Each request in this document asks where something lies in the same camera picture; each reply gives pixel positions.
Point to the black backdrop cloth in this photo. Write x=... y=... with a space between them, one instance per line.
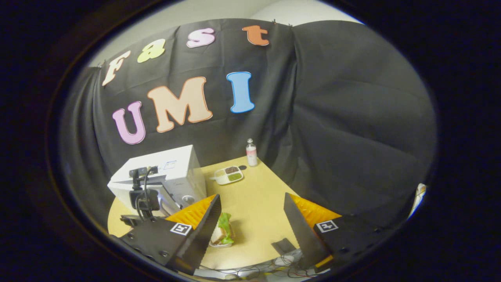
x=344 y=117

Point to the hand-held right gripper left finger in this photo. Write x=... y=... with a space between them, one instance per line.
x=201 y=235

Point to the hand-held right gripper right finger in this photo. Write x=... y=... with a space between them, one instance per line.
x=301 y=235

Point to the white microwave oven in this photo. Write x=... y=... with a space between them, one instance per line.
x=184 y=172

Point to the white divided dish with spices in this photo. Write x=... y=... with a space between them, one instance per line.
x=227 y=175

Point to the sandwich with green lettuce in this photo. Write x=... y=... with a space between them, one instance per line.
x=225 y=231

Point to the white rectangular tray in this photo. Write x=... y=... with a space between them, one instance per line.
x=220 y=245

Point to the clear bottle with pink label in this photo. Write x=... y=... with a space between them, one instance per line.
x=251 y=154

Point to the flat black box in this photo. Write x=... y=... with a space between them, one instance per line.
x=285 y=246

